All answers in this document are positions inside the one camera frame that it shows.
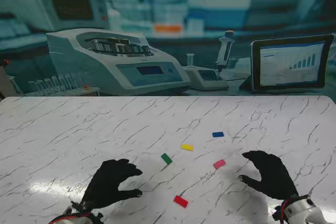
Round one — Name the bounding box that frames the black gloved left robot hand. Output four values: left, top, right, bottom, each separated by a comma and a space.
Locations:
80, 158, 144, 209

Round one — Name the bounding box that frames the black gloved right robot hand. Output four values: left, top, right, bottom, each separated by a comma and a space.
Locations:
237, 150, 300, 200

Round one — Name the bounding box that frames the pink domino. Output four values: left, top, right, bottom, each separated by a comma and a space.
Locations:
213, 159, 227, 170

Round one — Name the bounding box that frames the red domino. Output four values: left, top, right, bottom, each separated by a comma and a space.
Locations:
173, 195, 189, 208

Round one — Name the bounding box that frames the printed laboratory scene backdrop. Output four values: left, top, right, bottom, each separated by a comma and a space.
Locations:
0, 0, 336, 97

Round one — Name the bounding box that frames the red right wrist cable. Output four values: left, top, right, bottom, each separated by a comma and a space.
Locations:
276, 198, 292, 221

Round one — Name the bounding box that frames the red wrist cable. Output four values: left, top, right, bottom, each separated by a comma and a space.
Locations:
51, 212, 93, 223
276, 198, 292, 221

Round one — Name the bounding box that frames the red left wrist cable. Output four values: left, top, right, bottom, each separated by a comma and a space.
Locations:
51, 212, 93, 223

